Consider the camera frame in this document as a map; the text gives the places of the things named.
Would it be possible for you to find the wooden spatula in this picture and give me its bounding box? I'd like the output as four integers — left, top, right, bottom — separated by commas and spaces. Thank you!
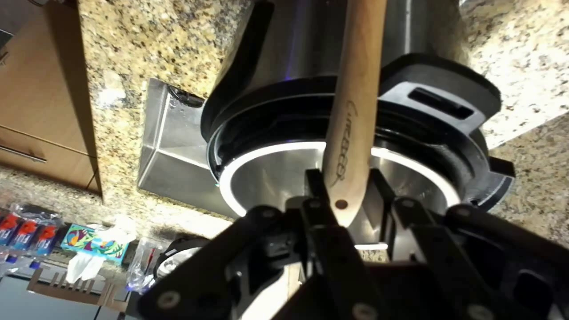
320, 0, 389, 230

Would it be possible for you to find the colourful printed box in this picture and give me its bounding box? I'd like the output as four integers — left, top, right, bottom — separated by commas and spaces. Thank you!
58, 223, 130, 267

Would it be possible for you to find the steel kitchen sink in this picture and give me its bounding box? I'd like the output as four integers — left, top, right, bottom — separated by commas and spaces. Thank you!
137, 79, 238, 219

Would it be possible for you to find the stainless steel pressure cooker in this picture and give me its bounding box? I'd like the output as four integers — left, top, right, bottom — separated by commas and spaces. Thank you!
199, 0, 515, 246

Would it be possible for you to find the white crumpled tissue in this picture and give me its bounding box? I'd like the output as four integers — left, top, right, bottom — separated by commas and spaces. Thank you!
64, 251, 106, 285

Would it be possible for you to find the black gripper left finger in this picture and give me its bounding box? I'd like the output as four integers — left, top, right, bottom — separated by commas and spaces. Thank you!
295, 170, 389, 320

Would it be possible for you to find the light wood base cabinet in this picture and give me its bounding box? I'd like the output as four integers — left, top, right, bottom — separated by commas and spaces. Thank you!
0, 0, 103, 196

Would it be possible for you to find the red blue packet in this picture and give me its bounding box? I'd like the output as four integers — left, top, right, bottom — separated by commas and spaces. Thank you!
10, 219, 42, 255
32, 223, 62, 259
0, 212, 23, 250

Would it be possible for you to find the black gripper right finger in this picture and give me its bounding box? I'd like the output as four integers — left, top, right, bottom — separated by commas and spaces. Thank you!
361, 170, 496, 320

